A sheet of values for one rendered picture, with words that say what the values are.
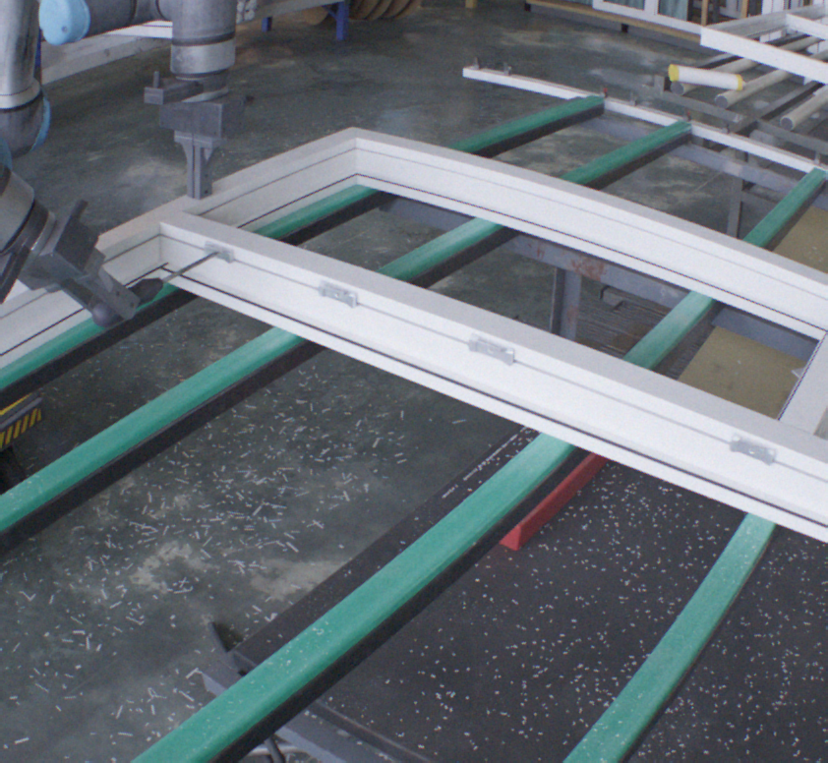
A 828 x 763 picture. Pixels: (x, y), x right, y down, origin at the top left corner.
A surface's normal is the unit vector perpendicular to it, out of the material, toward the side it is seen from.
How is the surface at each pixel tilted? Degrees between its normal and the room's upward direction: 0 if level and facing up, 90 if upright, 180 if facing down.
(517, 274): 0
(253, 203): 90
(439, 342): 90
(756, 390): 0
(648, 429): 90
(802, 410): 0
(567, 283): 90
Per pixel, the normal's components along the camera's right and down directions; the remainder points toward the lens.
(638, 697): 0.04, -0.86
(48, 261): -0.27, 0.87
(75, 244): 0.77, -0.06
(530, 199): -0.57, 0.39
